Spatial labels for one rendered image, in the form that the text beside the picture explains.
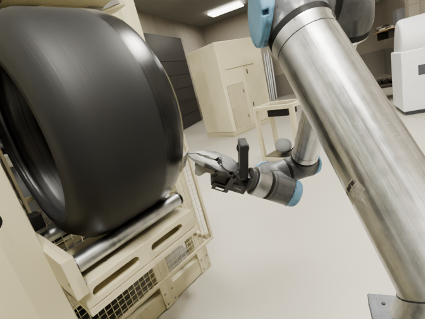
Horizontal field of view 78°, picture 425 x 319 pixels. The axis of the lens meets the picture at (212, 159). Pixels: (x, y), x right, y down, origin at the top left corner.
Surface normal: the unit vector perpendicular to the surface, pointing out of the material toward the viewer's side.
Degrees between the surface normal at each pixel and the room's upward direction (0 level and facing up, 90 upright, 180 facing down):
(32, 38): 63
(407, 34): 72
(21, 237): 90
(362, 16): 120
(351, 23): 136
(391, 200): 67
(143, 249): 90
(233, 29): 90
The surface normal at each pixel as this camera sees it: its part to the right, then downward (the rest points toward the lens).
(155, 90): 0.69, -0.14
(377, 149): -0.42, -0.18
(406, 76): -0.37, 0.35
